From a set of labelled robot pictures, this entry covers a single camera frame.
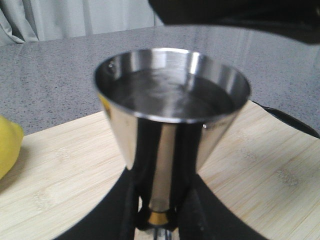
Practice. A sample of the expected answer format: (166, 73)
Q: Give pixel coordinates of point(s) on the yellow lemon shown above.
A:
(11, 137)

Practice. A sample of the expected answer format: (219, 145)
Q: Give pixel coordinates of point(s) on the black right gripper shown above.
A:
(295, 19)

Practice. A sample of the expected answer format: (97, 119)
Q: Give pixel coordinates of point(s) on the wooden cutting board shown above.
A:
(266, 172)

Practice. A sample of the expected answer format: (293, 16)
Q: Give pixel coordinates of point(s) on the steel double jigger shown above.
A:
(168, 108)

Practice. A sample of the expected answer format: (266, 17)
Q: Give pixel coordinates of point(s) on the grey curtain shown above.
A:
(27, 21)

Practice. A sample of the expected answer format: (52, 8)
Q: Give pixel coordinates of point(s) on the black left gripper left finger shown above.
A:
(116, 215)

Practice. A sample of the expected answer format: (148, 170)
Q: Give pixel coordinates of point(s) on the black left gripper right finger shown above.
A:
(200, 215)

